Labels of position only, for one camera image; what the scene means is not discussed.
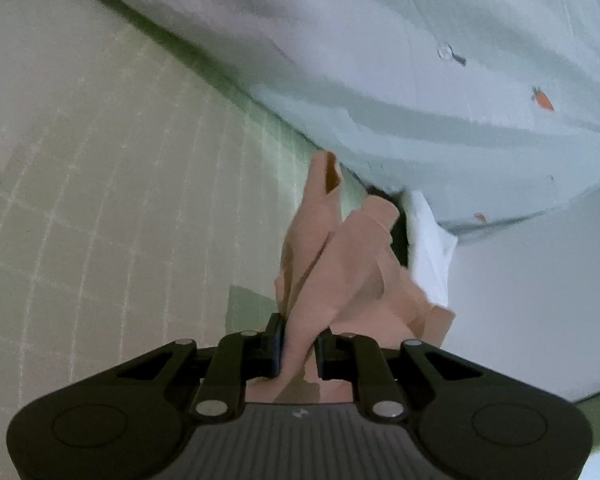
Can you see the carrot print quilt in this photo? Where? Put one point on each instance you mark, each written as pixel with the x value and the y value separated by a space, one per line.
pixel 405 60

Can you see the pink garment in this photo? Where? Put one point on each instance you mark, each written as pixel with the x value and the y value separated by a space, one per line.
pixel 340 280

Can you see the white cloth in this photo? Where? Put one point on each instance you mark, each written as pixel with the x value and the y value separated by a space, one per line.
pixel 430 250

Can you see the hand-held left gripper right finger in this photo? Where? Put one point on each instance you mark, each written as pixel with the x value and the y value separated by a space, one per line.
pixel 324 357

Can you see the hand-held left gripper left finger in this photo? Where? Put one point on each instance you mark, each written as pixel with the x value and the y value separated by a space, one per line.
pixel 276 347

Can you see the pale green grid bed sheet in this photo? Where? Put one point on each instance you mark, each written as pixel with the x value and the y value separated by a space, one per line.
pixel 80 160

